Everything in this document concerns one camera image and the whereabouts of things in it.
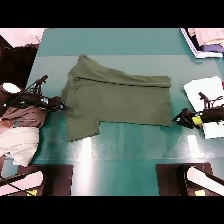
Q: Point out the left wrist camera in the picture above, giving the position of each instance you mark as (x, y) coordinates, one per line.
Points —
(39, 81)

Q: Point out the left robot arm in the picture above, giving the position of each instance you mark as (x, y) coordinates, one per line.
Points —
(23, 98)

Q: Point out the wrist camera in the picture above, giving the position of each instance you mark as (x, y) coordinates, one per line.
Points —
(39, 81)
(206, 100)

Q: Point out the heap of clothes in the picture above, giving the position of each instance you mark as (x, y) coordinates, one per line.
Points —
(208, 38)

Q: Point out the white garment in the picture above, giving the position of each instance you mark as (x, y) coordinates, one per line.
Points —
(205, 87)
(18, 143)

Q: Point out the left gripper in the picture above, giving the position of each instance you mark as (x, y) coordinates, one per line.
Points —
(54, 102)

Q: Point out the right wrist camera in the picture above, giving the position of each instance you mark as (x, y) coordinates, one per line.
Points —
(206, 100)

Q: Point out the green T-shirt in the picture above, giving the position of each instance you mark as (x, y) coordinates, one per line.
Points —
(116, 100)

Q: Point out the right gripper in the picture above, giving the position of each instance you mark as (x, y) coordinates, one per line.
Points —
(186, 118)

